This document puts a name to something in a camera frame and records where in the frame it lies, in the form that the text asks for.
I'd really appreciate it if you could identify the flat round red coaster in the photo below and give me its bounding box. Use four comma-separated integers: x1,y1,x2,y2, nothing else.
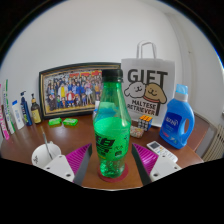
97,162,129,183

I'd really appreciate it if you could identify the white remote control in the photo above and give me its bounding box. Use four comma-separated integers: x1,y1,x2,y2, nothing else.
146,140,179,163

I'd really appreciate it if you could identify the colourful puzzle cube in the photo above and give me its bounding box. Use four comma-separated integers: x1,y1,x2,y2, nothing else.
137,114,154,132

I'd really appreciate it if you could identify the white lotion bottle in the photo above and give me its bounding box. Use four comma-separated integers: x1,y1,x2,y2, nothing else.
11,99,25,130

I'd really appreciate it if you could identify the white spoon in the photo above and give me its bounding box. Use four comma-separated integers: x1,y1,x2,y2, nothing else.
41,128,54,160

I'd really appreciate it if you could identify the framed group picture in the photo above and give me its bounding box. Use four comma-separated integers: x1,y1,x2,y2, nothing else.
38,62,122,120

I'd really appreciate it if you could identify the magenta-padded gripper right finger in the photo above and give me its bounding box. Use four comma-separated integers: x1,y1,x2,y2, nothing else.
130,143,183,187

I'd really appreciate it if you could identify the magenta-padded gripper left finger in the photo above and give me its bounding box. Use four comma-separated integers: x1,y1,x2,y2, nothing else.
43,143,93,187

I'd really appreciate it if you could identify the white paper cup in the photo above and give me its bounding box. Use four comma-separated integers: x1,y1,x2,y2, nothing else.
31,143,62,169

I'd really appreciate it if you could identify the small patterned snack bag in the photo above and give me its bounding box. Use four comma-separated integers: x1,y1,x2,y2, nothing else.
129,125,145,139

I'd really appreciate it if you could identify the green plastic drink bottle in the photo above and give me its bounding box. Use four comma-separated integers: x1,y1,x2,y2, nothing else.
93,68,132,179

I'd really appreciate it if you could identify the white radiator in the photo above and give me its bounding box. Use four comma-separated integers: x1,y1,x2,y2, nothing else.
201,124,224,163

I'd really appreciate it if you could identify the blue detergent bottle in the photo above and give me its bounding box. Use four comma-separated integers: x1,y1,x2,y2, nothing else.
159,83,196,150

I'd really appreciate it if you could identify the white paper gift bag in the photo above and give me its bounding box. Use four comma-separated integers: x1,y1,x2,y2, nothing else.
120,40,176,128

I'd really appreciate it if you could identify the dark bottle with yellow label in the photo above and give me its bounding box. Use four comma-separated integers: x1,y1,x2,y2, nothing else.
30,93,43,125

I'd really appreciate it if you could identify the blue tissue pack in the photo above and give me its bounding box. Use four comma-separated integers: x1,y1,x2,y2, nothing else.
92,100,101,120

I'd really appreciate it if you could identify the dark blue pump bottle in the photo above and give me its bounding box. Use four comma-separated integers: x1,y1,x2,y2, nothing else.
19,90,33,127

